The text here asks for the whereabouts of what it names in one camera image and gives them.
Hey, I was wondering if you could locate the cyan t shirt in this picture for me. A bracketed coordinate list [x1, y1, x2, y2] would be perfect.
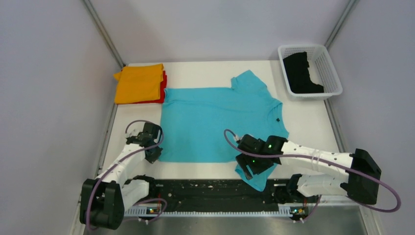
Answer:
[159, 70, 290, 192]

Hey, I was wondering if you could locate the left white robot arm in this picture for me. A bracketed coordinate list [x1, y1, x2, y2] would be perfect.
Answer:
[79, 121, 164, 230]

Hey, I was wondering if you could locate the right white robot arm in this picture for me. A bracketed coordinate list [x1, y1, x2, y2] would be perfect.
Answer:
[236, 135, 382, 205]

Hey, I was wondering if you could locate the folded red t shirt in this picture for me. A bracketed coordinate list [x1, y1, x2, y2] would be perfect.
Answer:
[135, 71, 167, 104]

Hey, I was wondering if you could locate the folded orange t shirt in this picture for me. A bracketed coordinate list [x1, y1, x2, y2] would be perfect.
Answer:
[113, 64, 164, 105]

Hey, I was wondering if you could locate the white plastic basket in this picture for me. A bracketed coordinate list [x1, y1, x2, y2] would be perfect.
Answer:
[278, 44, 343, 101]

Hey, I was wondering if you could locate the black t shirt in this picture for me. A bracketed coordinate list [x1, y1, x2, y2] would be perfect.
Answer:
[283, 51, 324, 94]

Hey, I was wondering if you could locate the aluminium frame rail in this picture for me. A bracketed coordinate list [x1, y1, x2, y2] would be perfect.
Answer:
[79, 183, 373, 207]

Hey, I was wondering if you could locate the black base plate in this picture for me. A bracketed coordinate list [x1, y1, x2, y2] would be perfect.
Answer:
[129, 178, 320, 213]

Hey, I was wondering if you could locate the white slotted cable duct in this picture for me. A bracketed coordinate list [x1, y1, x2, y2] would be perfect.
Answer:
[124, 204, 293, 217]

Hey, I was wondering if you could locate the left aluminium corner post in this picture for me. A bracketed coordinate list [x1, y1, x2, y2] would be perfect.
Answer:
[81, 0, 125, 68]

